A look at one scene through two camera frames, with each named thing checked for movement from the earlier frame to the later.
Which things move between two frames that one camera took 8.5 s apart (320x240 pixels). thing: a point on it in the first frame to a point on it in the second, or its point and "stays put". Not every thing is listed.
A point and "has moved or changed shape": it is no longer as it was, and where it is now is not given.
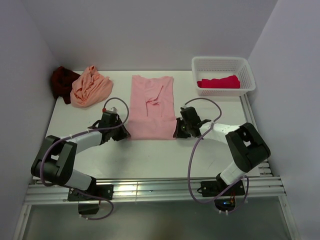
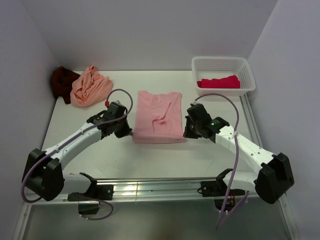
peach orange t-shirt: [90, 88] stays put
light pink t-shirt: [152, 114] has moved or changed shape
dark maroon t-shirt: [61, 82] stays put
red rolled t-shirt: [232, 82] stays put
